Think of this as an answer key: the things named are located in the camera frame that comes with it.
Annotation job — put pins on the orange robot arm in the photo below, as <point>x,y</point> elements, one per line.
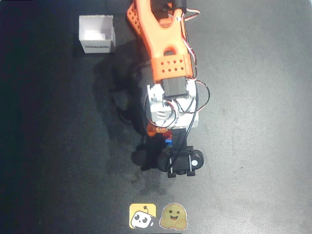
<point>161,44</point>

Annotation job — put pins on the blue cube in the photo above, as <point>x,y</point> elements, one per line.
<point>169,142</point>

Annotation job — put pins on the yellow robot sticker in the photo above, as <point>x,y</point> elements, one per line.
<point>142,215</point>

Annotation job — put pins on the orange block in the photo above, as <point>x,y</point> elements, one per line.
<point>167,135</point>

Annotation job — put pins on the white cardboard box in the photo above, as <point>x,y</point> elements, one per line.
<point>96,34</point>

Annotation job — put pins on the hugging face emoji sticker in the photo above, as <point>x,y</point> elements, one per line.
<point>173,216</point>

